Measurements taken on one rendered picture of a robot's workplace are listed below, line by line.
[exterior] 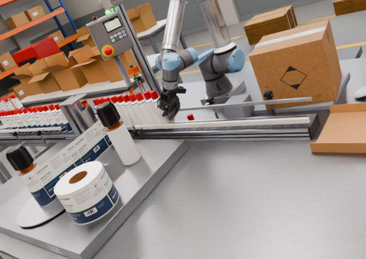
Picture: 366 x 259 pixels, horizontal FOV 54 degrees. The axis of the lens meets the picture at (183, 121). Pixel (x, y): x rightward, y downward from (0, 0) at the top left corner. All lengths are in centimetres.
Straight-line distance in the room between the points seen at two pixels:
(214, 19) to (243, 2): 576
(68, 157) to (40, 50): 555
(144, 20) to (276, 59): 459
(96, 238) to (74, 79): 295
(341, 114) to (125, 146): 89
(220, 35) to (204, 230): 98
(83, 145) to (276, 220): 98
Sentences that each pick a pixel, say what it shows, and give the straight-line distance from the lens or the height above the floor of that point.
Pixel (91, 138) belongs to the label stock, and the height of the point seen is 102.
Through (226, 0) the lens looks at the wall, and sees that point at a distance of 757.
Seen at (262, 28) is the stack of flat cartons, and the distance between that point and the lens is 569.
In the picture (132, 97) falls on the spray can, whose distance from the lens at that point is 186.
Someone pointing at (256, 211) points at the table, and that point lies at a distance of 118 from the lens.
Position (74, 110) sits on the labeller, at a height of 109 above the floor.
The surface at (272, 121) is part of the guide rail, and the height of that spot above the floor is 91.
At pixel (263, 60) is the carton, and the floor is 109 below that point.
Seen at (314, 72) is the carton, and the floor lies 99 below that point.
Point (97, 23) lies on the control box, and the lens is 185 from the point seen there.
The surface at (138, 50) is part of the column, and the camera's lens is 189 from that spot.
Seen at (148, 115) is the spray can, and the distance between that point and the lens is 185.
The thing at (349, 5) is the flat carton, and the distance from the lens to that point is 578.
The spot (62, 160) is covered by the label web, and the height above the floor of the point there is 102.
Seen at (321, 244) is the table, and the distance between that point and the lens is 104.
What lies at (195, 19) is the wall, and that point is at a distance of 821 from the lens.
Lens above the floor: 159
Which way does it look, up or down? 23 degrees down
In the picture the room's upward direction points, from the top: 24 degrees counter-clockwise
